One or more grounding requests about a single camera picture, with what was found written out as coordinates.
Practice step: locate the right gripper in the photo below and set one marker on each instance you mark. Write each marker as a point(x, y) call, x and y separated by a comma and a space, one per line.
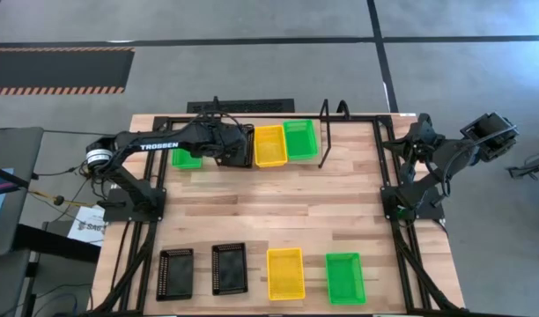
point(423, 141)

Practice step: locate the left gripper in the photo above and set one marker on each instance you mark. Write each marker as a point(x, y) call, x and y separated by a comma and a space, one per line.
point(223, 138)

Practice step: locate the black plastic basket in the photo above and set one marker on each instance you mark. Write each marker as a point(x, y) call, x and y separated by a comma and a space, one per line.
point(175, 275)
point(236, 162)
point(230, 269)

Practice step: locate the green plastic basket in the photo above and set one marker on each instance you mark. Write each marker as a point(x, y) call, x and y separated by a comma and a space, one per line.
point(300, 140)
point(186, 160)
point(345, 278)

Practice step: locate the yellow plastic basket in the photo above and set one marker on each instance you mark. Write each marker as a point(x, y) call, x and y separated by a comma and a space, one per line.
point(285, 274)
point(270, 147)

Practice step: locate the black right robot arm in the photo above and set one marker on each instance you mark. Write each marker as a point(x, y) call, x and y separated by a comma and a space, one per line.
point(489, 136)

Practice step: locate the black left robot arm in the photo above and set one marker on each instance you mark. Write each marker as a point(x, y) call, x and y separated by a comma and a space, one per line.
point(159, 145)

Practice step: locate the black table clamp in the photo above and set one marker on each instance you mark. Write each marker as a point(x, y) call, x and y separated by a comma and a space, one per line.
point(342, 102)
point(206, 115)

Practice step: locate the black perforated floor panel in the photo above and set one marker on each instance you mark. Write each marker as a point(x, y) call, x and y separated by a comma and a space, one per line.
point(243, 105)

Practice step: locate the white printed paper sheet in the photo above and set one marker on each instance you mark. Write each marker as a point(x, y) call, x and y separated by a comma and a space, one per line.
point(86, 226)

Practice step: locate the black orange-striped floor mat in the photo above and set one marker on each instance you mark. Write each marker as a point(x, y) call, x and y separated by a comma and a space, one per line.
point(53, 70)

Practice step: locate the black desk support beam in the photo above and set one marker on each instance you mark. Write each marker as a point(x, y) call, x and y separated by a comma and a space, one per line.
point(53, 244)

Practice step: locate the grey side desk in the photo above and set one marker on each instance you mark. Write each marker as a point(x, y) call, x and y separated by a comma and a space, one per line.
point(14, 149)

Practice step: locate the black aluminium table frame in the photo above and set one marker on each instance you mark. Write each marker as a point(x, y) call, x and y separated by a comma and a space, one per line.
point(362, 119)

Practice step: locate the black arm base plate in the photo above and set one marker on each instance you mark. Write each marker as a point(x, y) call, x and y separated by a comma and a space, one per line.
point(120, 216)
point(430, 211)

